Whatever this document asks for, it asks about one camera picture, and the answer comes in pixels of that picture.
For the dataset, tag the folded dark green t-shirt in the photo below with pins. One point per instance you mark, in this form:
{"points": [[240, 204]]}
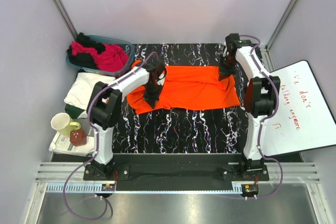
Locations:
{"points": [[75, 112]]}

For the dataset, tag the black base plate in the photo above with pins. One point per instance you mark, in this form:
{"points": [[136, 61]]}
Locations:
{"points": [[154, 184]]}

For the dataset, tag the stack of papers and books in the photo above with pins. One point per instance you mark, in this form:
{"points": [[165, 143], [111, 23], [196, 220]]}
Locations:
{"points": [[62, 145]]}

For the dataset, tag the clear blue plastic bin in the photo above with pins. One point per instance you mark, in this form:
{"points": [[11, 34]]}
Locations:
{"points": [[125, 45]]}

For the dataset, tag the whiteboard with red writing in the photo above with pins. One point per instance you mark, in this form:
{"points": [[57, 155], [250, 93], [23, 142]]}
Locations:
{"points": [[303, 120]]}

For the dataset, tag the aluminium frame rail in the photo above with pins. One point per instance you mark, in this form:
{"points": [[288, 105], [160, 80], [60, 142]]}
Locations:
{"points": [[273, 172]]}

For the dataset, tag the folded white t-shirt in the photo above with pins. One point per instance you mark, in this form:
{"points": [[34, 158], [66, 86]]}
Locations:
{"points": [[81, 90]]}

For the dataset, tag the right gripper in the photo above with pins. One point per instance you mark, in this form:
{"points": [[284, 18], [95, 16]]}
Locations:
{"points": [[223, 74]]}

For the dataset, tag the dark red cube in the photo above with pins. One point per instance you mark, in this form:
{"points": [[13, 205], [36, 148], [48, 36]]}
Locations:
{"points": [[78, 138]]}

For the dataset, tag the yellow-green mug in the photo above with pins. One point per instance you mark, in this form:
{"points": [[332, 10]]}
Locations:
{"points": [[64, 124]]}

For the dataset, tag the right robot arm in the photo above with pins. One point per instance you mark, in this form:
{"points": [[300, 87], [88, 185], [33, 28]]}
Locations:
{"points": [[261, 102]]}

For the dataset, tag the black t-shirt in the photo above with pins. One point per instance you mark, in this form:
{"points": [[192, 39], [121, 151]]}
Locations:
{"points": [[83, 50]]}

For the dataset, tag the orange t-shirt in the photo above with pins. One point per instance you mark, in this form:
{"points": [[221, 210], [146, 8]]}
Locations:
{"points": [[190, 88]]}

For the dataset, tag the magenta t-shirt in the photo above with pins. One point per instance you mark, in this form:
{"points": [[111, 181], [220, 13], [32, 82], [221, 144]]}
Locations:
{"points": [[113, 59]]}

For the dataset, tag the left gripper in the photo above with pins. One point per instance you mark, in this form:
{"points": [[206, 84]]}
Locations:
{"points": [[151, 99]]}

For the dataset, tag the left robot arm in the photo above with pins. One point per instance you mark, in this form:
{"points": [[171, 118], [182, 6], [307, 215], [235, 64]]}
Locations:
{"points": [[104, 111]]}

